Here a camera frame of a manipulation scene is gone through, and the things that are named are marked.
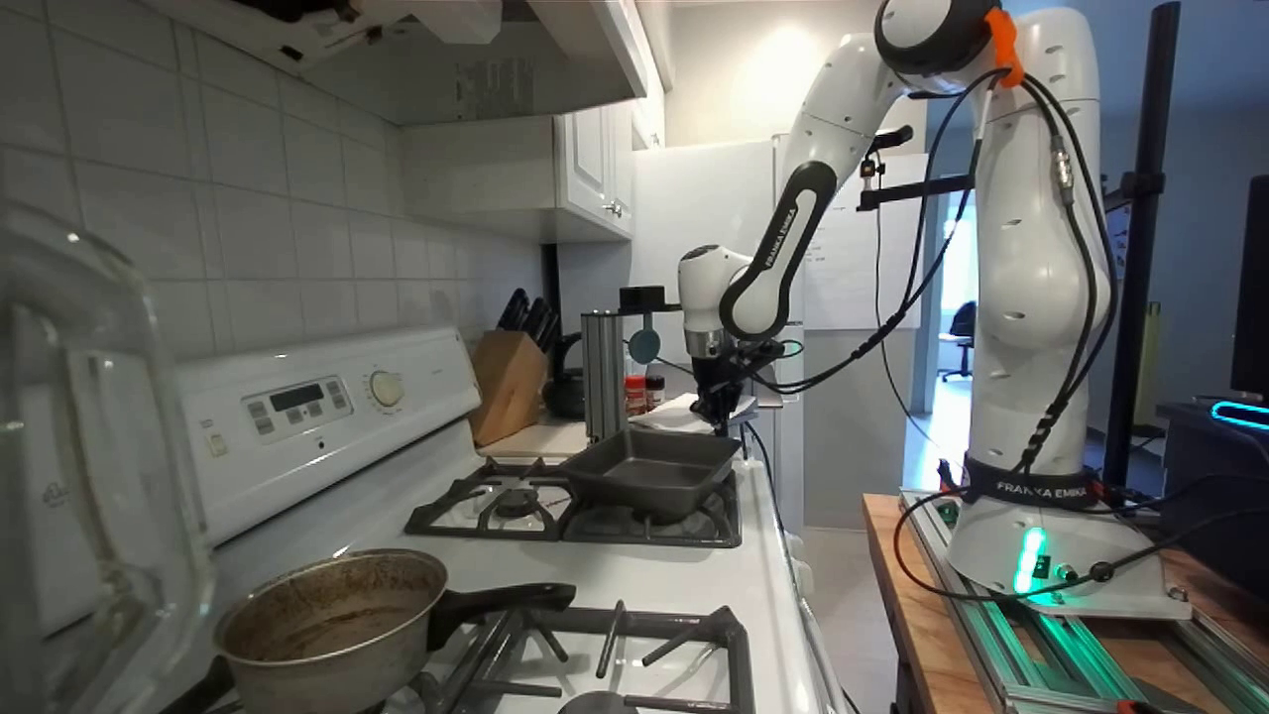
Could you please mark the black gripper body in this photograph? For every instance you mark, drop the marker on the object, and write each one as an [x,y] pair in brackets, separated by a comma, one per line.
[721,366]

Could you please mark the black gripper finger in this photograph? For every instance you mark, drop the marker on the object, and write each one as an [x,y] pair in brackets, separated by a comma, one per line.
[737,416]
[709,407]

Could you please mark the white paper sheet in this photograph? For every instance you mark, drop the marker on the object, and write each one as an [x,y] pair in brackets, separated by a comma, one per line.
[672,416]

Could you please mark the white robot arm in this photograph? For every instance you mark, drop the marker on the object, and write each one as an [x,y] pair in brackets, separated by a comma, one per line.
[1046,262]

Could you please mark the red cap spice bottle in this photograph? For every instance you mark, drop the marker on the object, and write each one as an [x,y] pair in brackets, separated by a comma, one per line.
[639,395]

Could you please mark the square metal baking pan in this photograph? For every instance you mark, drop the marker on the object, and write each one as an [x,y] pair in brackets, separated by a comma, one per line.
[656,472]

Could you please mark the white refrigerator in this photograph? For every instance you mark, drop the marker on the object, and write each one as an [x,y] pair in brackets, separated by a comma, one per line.
[844,436]

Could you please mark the steel cylinder canister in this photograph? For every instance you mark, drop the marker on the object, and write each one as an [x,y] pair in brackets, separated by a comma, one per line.
[606,375]

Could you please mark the white stove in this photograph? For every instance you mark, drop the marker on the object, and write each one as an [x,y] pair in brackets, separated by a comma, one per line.
[627,575]

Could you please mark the wooden knife block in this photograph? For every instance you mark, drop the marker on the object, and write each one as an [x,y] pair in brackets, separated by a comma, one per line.
[512,371]

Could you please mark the grey far stove grate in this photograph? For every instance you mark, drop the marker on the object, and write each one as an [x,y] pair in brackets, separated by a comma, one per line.
[532,502]

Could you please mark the grey stove grate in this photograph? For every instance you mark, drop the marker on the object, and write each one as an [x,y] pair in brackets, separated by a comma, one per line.
[590,658]
[532,502]

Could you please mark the white upper cabinet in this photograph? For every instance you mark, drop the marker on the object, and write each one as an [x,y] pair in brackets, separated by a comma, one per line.
[545,177]

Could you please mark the grey near stove grate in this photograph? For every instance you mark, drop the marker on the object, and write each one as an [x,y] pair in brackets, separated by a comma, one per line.
[590,658]

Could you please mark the steel saucepan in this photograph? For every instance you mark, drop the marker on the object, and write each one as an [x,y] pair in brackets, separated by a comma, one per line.
[356,628]

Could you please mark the white range hood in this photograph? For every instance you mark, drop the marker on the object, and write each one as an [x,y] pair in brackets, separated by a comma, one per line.
[441,62]

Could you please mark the black monitor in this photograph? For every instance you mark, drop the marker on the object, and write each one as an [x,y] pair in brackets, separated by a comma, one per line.
[1250,334]

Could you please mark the glass baking dish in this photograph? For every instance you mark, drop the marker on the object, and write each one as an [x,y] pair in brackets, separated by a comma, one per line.
[90,371]

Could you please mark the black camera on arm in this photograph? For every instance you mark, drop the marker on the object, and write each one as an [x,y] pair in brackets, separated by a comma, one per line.
[897,181]

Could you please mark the metal base rail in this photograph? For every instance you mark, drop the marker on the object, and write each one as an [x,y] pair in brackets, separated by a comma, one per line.
[1075,611]

